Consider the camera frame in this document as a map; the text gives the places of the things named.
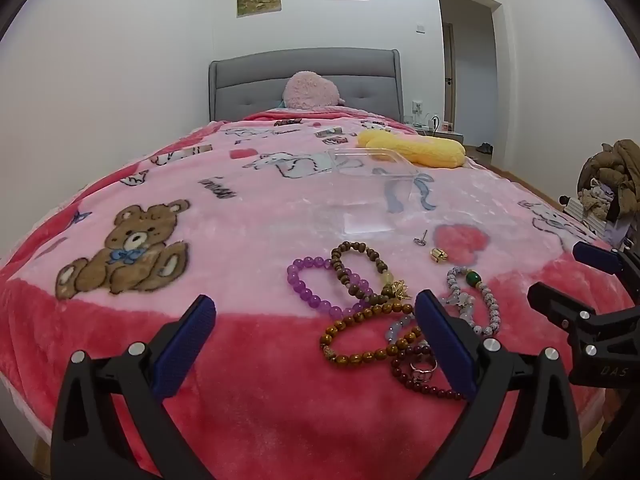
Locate pink plush pillow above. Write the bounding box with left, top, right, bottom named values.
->
left=282, top=71, right=346, bottom=110

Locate grey padded bed headboard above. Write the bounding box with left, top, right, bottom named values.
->
left=208, top=48, right=404, bottom=124

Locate amber bead bracelet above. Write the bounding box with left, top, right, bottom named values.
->
left=320, top=300, right=427, bottom=369

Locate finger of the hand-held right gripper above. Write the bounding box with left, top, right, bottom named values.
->
left=527, top=281, right=640, bottom=361
left=571, top=240, right=640, bottom=306

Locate pile of brown clothes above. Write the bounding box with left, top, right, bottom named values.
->
left=577, top=138, right=640, bottom=224

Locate silver ring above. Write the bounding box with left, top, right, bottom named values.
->
left=410, top=357, right=439, bottom=382

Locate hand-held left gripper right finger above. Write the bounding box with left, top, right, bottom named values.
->
left=414, top=289, right=584, bottom=480

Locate white slatted basket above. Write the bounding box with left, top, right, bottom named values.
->
left=574, top=197, right=609, bottom=221

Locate grey speckled bead bracelet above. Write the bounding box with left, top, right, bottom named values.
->
left=444, top=266, right=501, bottom=337

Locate pale blue bead bracelet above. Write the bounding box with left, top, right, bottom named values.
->
left=383, top=312, right=417, bottom=344

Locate pink printed bear blanket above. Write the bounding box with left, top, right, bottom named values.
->
left=0, top=110, right=637, bottom=480

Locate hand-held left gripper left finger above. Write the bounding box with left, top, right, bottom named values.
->
left=50, top=294, right=218, bottom=480

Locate yellow plush pillow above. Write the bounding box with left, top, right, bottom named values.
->
left=356, top=129, right=467, bottom=169

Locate wooden door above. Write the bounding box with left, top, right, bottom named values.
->
left=443, top=22, right=457, bottom=131

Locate dark brown wooden bead bracelet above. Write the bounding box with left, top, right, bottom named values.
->
left=330, top=241, right=413, bottom=307

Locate white nightstand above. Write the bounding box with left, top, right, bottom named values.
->
left=402, top=121, right=466, bottom=148

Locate clear plastic container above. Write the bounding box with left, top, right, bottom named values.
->
left=312, top=147, right=421, bottom=236

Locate dark red bead bracelet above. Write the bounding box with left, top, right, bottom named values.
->
left=390, top=340, right=474, bottom=404

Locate purple bead bracelet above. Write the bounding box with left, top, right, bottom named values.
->
left=286, top=256, right=374, bottom=319

